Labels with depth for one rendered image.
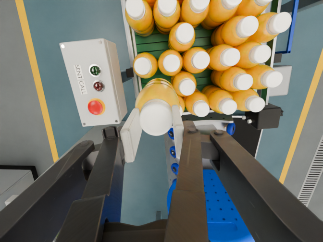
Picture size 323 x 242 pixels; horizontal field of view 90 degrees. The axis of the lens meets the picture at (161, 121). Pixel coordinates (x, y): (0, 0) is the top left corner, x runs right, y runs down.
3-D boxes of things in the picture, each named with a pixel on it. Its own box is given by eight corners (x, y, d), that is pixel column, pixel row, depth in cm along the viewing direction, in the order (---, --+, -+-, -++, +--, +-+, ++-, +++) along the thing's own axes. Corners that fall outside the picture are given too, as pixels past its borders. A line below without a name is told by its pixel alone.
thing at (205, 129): (186, 132, 61) (192, 149, 49) (186, 126, 60) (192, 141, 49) (213, 130, 61) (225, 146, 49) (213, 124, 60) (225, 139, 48)
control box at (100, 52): (96, 115, 52) (81, 127, 42) (80, 46, 45) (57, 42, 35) (128, 112, 51) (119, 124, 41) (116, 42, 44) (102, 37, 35)
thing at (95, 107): (91, 114, 41) (89, 115, 40) (87, 100, 40) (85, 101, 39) (105, 113, 41) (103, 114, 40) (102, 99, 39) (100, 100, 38)
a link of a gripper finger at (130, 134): (134, 163, 14) (125, 163, 14) (142, 130, 20) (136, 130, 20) (128, 130, 13) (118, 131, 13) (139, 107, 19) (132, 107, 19)
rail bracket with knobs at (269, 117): (237, 120, 62) (251, 130, 53) (238, 102, 60) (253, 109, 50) (263, 117, 62) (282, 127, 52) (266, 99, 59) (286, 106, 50)
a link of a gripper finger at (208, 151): (186, 144, 11) (229, 141, 11) (180, 120, 16) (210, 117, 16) (187, 163, 12) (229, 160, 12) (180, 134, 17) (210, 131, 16)
